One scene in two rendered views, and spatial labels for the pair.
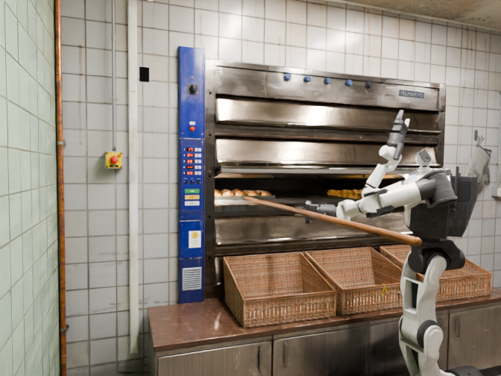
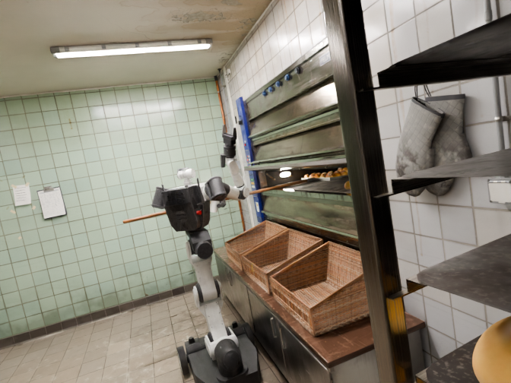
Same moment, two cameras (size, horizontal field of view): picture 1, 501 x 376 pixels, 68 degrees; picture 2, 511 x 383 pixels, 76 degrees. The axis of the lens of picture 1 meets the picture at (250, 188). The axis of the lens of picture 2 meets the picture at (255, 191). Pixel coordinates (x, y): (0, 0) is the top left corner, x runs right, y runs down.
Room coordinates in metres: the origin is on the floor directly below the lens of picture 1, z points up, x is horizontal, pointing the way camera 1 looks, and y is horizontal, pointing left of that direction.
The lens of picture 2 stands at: (2.32, -3.17, 1.50)
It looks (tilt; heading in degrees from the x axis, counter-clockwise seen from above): 6 degrees down; 90
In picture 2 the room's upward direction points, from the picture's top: 10 degrees counter-clockwise
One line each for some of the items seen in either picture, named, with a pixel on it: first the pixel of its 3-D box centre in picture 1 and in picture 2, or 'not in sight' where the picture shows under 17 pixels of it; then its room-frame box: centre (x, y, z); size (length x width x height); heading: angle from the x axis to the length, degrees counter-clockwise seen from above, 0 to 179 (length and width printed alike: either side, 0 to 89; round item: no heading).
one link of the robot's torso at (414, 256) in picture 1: (436, 254); (200, 242); (1.86, -0.95, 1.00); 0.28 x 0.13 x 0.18; 110
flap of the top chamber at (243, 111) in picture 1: (338, 116); (287, 112); (2.65, -0.62, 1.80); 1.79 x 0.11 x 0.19; 109
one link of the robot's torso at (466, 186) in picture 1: (436, 202); (188, 205); (1.83, -0.92, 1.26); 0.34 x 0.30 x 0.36; 165
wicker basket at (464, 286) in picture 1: (432, 269); (322, 281); (2.60, -1.30, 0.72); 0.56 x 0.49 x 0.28; 108
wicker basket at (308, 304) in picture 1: (276, 285); (255, 243); (2.21, -0.16, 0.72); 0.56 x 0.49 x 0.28; 108
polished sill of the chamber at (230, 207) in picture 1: (335, 205); (304, 193); (2.68, -0.61, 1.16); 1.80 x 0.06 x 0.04; 109
